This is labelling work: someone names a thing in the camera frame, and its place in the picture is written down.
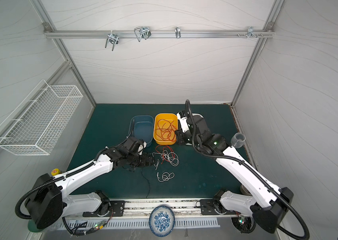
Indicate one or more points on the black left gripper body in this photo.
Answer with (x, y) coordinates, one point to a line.
(137, 160)

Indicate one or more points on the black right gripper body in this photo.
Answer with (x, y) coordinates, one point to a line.
(182, 136)

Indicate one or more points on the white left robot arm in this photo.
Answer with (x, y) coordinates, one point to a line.
(51, 197)

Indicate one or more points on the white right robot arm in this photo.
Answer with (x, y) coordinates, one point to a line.
(267, 204)

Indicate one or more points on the yellow plastic bin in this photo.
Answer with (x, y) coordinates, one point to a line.
(165, 126)

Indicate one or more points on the blue plastic bin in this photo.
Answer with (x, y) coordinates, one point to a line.
(142, 128)

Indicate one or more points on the clear measuring cup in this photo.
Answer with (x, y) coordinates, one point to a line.
(238, 140)

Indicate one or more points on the blue white patterned plate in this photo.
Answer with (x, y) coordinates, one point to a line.
(162, 221)

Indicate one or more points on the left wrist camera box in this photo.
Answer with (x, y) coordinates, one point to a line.
(141, 147)

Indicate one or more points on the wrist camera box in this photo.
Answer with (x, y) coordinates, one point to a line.
(141, 147)
(182, 118)

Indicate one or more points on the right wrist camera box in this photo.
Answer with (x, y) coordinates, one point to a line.
(182, 118)

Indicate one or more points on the white wire basket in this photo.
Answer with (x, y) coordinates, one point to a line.
(34, 127)

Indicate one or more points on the metal crossbar rail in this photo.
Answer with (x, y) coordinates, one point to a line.
(163, 34)

